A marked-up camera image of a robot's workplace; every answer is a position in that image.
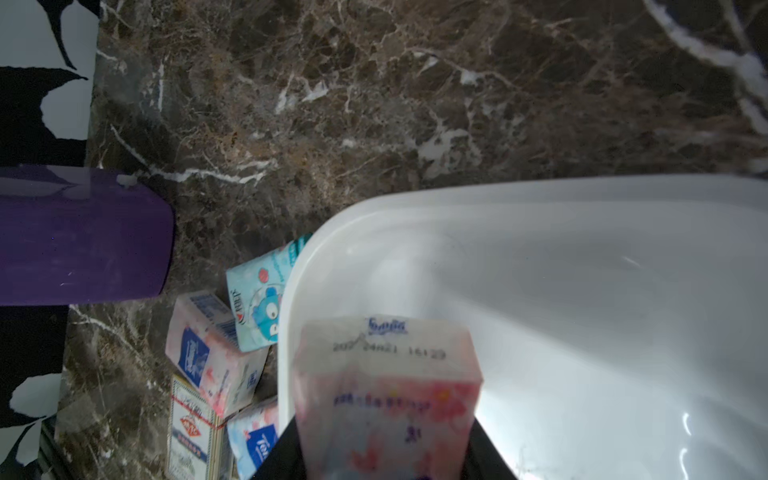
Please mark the pink Tempo tissue pack left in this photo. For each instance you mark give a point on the pink Tempo tissue pack left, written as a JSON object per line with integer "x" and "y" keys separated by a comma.
{"x": 202, "y": 343}

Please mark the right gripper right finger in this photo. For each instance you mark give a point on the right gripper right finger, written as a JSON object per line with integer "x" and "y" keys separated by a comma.
{"x": 482, "y": 460}

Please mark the white red tissue pack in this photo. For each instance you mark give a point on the white red tissue pack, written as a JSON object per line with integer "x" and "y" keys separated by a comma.
{"x": 197, "y": 447}

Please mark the white plastic storage box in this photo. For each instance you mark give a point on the white plastic storage box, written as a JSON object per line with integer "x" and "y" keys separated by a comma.
{"x": 620, "y": 322}

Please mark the pink Tempo tissue pack lower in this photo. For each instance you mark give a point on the pink Tempo tissue pack lower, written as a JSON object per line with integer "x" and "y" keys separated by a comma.
{"x": 252, "y": 434}

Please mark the pink floral Tempo tissue pack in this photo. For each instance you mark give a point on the pink floral Tempo tissue pack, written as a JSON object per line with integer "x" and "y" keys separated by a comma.
{"x": 383, "y": 397}

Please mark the purple plastic object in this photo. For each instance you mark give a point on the purple plastic object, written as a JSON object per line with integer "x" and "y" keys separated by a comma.
{"x": 76, "y": 235}

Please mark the teal bear tissue pack back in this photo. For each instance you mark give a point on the teal bear tissue pack back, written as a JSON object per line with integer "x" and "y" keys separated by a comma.
{"x": 256, "y": 289}

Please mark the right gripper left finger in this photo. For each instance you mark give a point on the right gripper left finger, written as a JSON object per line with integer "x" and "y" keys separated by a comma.
{"x": 285, "y": 460}

